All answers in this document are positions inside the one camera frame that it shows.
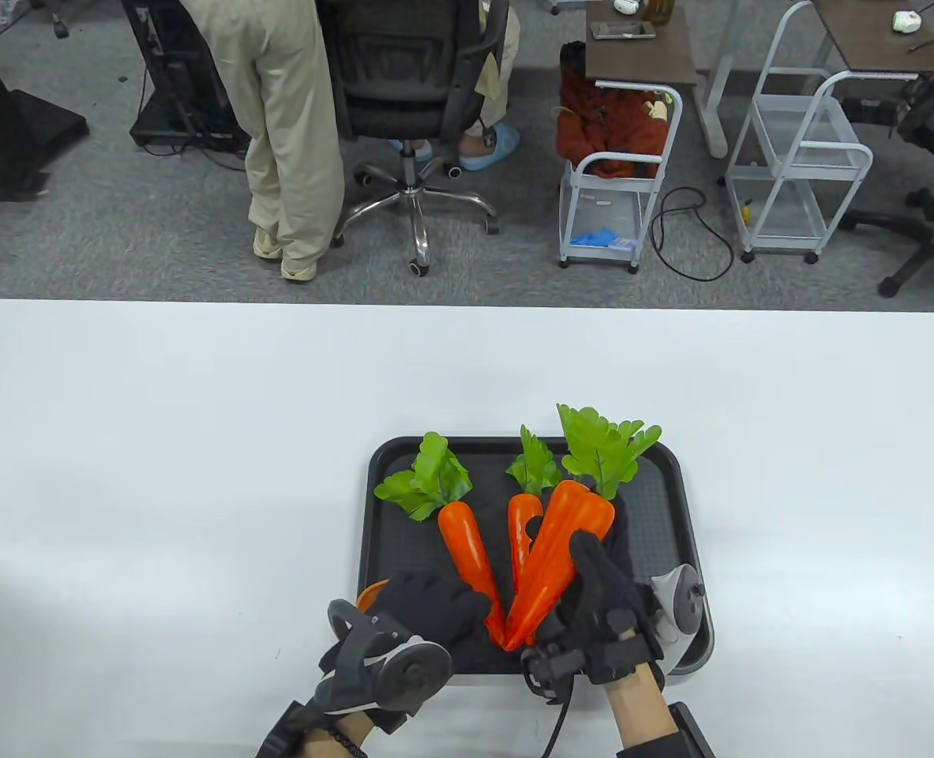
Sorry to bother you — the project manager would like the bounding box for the person's right hand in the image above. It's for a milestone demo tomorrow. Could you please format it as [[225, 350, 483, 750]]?
[[536, 512, 665, 686]]

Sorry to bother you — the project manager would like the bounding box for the person's left hand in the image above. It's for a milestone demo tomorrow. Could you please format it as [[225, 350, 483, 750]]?
[[366, 570, 491, 735]]

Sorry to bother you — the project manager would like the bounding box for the red brown bag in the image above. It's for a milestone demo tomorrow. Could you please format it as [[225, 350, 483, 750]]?
[[555, 41, 669, 181]]

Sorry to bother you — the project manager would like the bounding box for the grey left hand controller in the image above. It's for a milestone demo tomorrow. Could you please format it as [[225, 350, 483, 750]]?
[[318, 599, 453, 715]]

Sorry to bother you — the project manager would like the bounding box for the grey right hand controller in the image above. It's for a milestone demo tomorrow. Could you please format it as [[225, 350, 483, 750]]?
[[650, 565, 709, 677]]

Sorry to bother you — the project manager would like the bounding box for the black floor stand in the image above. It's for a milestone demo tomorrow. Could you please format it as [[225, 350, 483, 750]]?
[[0, 20, 90, 212]]

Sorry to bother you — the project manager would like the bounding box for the black right wrist box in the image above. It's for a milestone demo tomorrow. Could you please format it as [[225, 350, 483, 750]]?
[[668, 701, 718, 758]]

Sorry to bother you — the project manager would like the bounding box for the person's left forearm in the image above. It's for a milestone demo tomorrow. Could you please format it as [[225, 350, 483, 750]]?
[[297, 711, 377, 758]]

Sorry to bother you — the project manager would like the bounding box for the brown side table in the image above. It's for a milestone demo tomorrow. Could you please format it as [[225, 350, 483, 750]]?
[[585, 0, 730, 159]]

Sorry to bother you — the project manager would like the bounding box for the tall white wire cart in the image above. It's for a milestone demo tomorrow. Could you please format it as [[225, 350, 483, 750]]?
[[726, 0, 875, 265]]

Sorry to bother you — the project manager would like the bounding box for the black mesh office chair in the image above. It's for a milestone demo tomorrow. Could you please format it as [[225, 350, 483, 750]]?
[[313, 0, 511, 277]]

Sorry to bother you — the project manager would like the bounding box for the brown desk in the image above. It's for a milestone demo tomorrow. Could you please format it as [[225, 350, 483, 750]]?
[[814, 0, 934, 80]]

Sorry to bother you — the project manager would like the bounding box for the black monitor cart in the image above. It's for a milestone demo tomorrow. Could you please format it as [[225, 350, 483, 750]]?
[[122, 0, 250, 155]]

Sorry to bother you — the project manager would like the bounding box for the black right wrist strap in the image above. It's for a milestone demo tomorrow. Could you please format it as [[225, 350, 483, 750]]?
[[617, 728, 677, 758]]

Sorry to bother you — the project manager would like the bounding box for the black left wrist mount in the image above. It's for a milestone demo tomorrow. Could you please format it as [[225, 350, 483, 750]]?
[[257, 699, 319, 758]]

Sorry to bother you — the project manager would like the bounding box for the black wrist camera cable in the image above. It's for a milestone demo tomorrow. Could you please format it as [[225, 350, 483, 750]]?
[[542, 679, 576, 758]]

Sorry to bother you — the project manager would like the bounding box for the black floor cable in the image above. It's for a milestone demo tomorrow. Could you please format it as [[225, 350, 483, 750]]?
[[650, 187, 736, 283]]

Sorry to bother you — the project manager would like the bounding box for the grey hand controller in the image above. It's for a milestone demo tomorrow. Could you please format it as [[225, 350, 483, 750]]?
[[650, 565, 709, 677], [318, 599, 453, 715]]

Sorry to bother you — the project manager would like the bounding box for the black plastic tray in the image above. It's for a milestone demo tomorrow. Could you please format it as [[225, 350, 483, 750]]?
[[364, 436, 715, 676]]

